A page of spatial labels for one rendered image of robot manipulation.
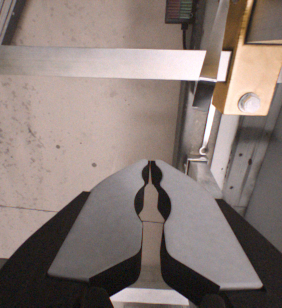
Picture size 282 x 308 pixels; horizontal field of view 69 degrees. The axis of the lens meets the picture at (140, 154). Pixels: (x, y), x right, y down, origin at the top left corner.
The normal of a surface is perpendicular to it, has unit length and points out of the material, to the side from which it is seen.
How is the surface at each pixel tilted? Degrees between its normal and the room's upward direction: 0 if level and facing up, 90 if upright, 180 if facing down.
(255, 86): 0
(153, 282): 90
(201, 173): 90
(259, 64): 0
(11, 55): 0
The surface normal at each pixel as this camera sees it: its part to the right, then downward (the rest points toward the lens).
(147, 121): -0.04, 0.46
